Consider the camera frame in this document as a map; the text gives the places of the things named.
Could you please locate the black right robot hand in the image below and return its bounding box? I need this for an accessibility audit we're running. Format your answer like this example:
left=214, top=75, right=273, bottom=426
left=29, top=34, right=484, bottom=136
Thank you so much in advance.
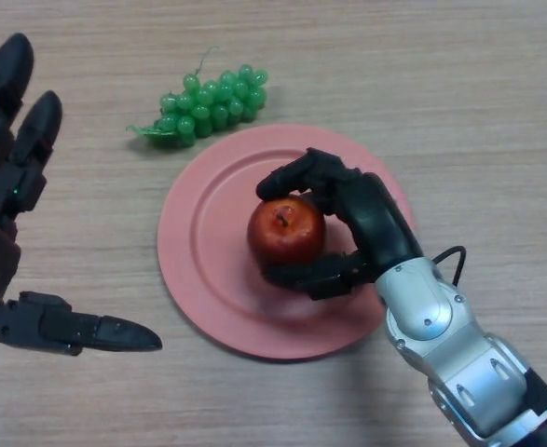
left=255, top=147, right=426, bottom=302

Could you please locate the red apple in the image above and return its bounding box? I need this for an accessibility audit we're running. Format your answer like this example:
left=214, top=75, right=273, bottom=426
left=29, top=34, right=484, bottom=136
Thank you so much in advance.
left=247, top=194, right=327, bottom=267

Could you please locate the pink round plate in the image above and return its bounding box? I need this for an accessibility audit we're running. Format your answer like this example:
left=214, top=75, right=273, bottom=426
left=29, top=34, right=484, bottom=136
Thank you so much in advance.
left=157, top=123, right=417, bottom=362

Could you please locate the green grape bunch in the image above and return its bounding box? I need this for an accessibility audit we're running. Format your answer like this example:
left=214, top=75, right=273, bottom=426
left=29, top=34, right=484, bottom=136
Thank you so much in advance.
left=126, top=45, right=271, bottom=149

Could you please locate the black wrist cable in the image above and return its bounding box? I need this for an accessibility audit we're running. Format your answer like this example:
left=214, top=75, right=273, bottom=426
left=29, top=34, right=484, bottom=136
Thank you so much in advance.
left=431, top=245, right=468, bottom=285

